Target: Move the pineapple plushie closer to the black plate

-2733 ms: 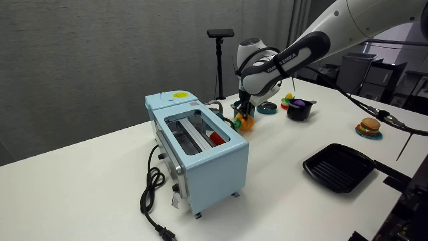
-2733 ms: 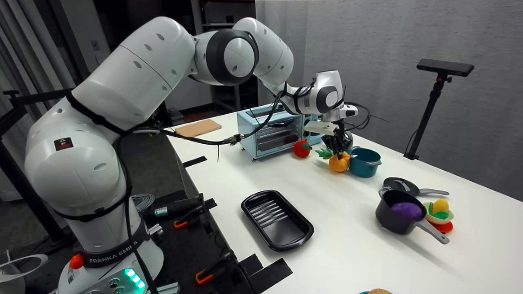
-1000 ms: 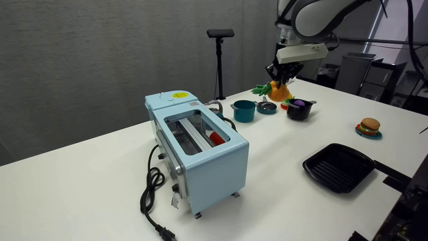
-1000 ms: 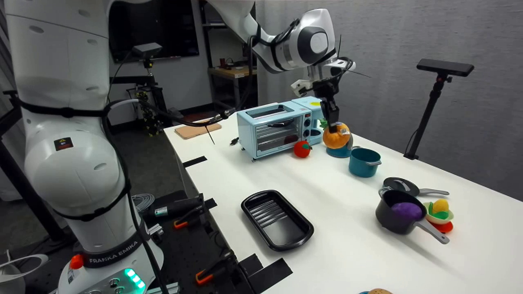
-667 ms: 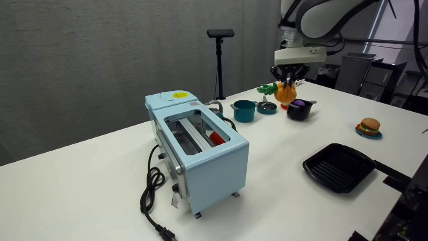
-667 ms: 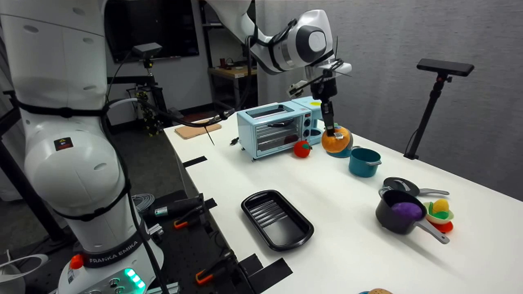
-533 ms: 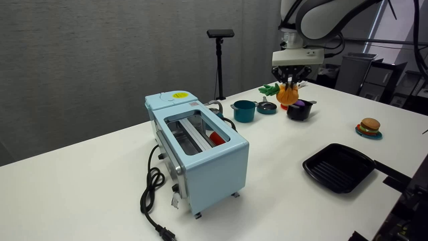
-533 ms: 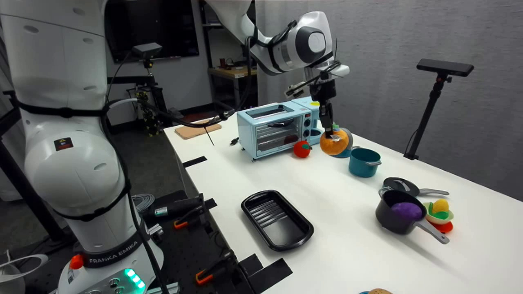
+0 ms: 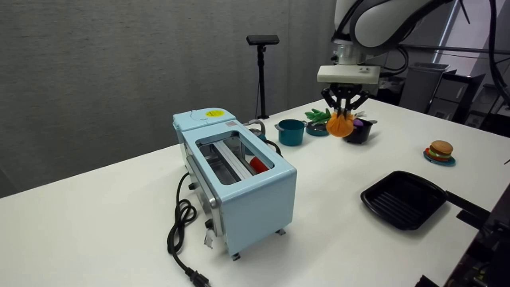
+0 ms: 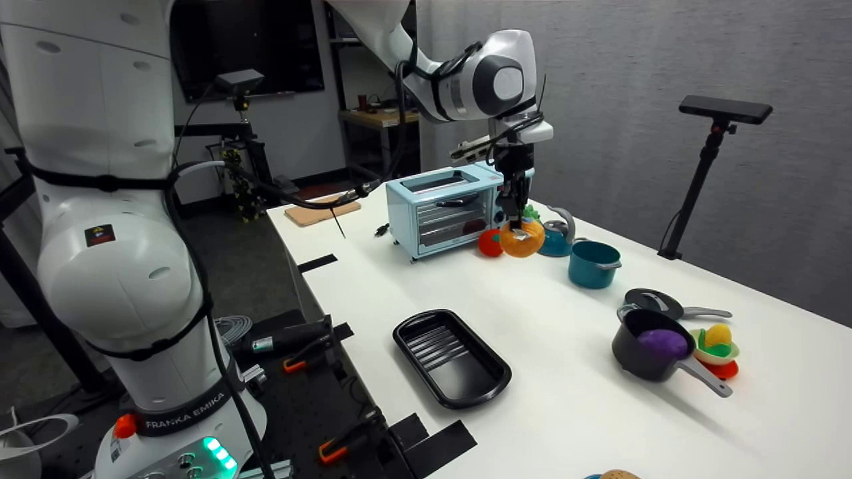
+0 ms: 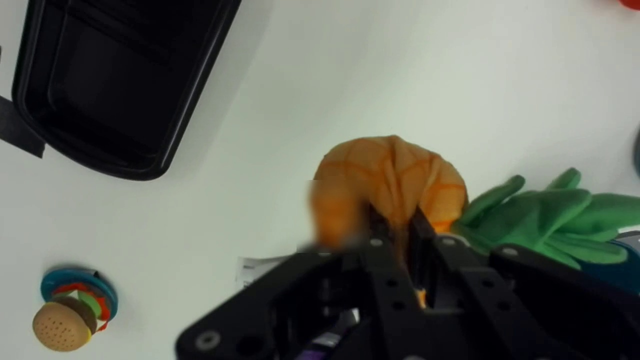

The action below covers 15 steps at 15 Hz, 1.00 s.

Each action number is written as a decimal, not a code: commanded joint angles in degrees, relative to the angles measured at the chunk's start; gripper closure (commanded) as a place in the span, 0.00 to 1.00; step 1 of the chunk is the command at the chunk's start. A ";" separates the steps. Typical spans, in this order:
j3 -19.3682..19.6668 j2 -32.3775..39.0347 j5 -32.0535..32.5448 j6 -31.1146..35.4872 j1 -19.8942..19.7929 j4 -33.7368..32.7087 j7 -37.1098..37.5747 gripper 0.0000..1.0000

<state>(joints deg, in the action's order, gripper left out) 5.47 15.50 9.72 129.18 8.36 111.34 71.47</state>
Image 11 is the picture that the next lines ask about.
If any dark blue object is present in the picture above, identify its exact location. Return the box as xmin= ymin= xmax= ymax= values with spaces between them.
xmin=580 ymin=239 xmax=640 ymax=297

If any toy burger on blue base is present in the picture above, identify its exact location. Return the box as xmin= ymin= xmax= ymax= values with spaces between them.
xmin=32 ymin=267 xmax=119 ymax=352

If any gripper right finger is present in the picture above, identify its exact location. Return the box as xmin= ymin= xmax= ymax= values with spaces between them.
xmin=409 ymin=206 xmax=640 ymax=360

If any black tape strip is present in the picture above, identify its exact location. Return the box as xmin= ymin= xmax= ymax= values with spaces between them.
xmin=0 ymin=95 xmax=47 ymax=159

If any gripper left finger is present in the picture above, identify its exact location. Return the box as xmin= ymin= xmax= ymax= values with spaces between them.
xmin=175 ymin=204 xmax=427 ymax=360

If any white paper tag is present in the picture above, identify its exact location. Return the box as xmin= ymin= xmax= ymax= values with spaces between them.
xmin=236 ymin=255 xmax=301 ymax=290

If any pineapple plushie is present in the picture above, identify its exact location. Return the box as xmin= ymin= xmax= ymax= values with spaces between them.
xmin=306 ymin=135 xmax=640 ymax=271

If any black plate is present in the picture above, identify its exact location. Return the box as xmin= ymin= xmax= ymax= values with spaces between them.
xmin=11 ymin=0 xmax=243 ymax=181

